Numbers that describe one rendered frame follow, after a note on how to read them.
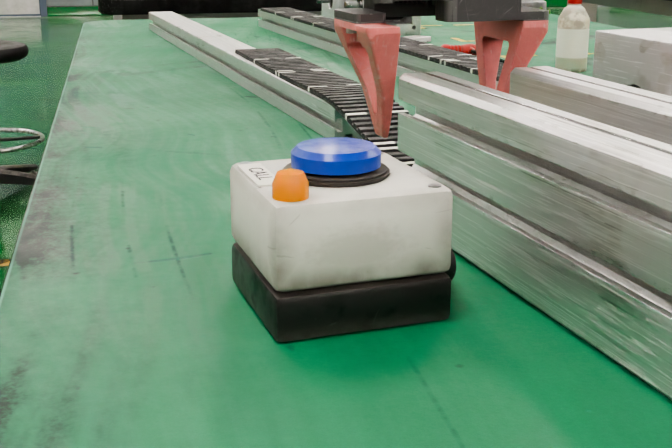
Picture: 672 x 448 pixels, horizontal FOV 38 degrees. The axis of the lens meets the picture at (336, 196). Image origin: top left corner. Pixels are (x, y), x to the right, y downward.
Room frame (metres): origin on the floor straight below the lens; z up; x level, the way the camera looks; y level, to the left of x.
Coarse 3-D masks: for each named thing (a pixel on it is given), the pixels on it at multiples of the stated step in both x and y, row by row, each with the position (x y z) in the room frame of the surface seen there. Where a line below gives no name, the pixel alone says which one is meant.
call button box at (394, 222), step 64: (256, 192) 0.40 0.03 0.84; (320, 192) 0.39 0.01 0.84; (384, 192) 0.39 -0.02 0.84; (448, 192) 0.40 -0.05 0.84; (256, 256) 0.40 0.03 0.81; (320, 256) 0.38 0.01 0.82; (384, 256) 0.39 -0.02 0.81; (448, 256) 0.40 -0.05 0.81; (320, 320) 0.38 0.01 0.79; (384, 320) 0.39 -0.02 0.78
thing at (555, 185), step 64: (448, 128) 0.52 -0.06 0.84; (512, 128) 0.43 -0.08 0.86; (576, 128) 0.40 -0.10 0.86; (640, 128) 0.46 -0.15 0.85; (512, 192) 0.43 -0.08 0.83; (576, 192) 0.38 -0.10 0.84; (640, 192) 0.34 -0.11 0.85; (512, 256) 0.43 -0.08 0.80; (576, 256) 0.40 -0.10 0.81; (640, 256) 0.34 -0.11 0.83; (576, 320) 0.38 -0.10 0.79; (640, 320) 0.34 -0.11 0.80
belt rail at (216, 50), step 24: (168, 24) 1.48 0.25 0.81; (192, 24) 1.44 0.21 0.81; (192, 48) 1.31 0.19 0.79; (216, 48) 1.17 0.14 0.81; (240, 48) 1.15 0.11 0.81; (240, 72) 1.08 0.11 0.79; (264, 72) 0.96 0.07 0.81; (264, 96) 0.96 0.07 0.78; (288, 96) 0.90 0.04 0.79; (312, 96) 0.81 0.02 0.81; (312, 120) 0.81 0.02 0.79; (336, 120) 0.76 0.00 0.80
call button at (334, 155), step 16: (304, 144) 0.42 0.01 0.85; (320, 144) 0.42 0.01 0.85; (336, 144) 0.42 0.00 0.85; (352, 144) 0.42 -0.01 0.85; (368, 144) 0.42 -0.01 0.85; (304, 160) 0.41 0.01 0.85; (320, 160) 0.40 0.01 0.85; (336, 160) 0.40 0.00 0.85; (352, 160) 0.40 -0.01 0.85; (368, 160) 0.41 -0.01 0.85
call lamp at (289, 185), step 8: (280, 176) 0.38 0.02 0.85; (288, 176) 0.38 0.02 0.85; (296, 176) 0.38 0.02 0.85; (304, 176) 0.38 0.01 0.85; (272, 184) 0.38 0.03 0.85; (280, 184) 0.38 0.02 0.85; (288, 184) 0.38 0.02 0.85; (296, 184) 0.38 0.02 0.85; (304, 184) 0.38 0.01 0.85; (272, 192) 0.38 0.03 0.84; (280, 192) 0.38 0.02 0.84; (288, 192) 0.38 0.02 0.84; (296, 192) 0.38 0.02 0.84; (304, 192) 0.38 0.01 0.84; (280, 200) 0.38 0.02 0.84; (288, 200) 0.38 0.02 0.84; (296, 200) 0.38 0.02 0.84
